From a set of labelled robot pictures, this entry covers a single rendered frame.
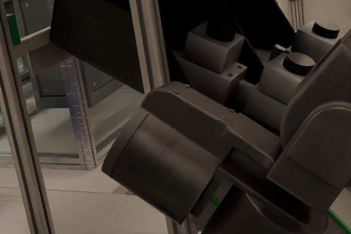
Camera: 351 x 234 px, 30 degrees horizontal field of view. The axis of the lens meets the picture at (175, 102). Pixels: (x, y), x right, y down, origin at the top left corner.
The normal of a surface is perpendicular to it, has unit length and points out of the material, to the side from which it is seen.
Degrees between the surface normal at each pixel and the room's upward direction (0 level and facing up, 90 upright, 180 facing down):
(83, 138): 90
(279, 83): 90
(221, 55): 92
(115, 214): 0
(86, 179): 0
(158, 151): 66
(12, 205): 0
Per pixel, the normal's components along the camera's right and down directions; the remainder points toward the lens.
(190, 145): 0.22, -0.51
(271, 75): -0.54, 0.33
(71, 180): -0.15, -0.94
